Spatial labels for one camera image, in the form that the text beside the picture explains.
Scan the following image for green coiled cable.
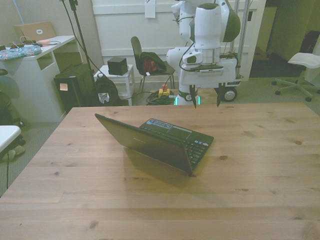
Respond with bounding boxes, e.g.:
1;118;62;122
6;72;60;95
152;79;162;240
145;90;176;106

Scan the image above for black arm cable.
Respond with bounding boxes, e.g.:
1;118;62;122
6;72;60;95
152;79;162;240
172;12;197;72

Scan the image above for black camera stand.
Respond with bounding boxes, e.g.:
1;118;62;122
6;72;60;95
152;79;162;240
67;0;100;106

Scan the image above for white paper sheet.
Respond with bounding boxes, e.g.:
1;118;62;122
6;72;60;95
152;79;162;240
144;0;157;19

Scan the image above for dark bag with red lining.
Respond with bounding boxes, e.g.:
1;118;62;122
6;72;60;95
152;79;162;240
138;51;167;76

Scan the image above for aluminium frame wheeled cart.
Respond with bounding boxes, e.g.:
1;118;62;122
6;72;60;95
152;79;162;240
219;0;252;103

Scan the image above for white desk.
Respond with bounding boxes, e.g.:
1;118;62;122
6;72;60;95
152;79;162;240
0;34;84;124

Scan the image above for pink object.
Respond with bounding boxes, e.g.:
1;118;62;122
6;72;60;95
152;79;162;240
37;38;53;48

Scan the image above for yellow emergency stop button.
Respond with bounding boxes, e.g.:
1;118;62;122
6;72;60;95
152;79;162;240
158;84;171;98

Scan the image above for cardboard box with white label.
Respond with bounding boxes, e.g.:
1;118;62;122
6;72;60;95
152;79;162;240
13;20;57;42

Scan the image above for white office chair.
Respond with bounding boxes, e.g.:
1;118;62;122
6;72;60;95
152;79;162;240
271;52;320;102

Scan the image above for white charger cable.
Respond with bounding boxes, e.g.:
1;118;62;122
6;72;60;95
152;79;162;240
11;35;35;49

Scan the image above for long black hanging cable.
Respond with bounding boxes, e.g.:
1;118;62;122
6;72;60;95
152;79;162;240
59;0;151;101

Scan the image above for black cube box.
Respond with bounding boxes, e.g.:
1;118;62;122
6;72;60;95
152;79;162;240
107;56;128;77

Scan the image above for wired electronics board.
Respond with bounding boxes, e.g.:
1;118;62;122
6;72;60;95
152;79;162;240
219;50;239;60

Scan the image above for white rounded table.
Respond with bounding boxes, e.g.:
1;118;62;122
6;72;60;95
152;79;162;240
0;124;22;154

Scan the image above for black backpack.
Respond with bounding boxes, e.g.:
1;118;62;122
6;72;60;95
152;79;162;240
93;72;126;107

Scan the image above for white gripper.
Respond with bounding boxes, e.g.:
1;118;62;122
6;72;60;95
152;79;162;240
179;58;239;110

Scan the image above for black Asus laptop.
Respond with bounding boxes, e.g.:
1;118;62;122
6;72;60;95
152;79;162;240
94;113;215;175

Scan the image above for black plastic chair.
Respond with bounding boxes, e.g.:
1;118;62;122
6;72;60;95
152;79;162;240
130;36;177;106

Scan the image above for pale slippers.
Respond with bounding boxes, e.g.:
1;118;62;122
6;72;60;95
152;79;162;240
0;144;26;163

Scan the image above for small white side table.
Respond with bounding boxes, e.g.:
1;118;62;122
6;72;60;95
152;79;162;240
92;64;136;107

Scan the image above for black chair backrest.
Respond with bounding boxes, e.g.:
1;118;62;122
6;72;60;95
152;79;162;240
299;30;320;55

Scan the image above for black tower case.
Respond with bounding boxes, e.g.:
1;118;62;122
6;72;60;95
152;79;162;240
53;64;96;114

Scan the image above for floral patterned cushion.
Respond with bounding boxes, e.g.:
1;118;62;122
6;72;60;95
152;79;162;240
0;46;42;62

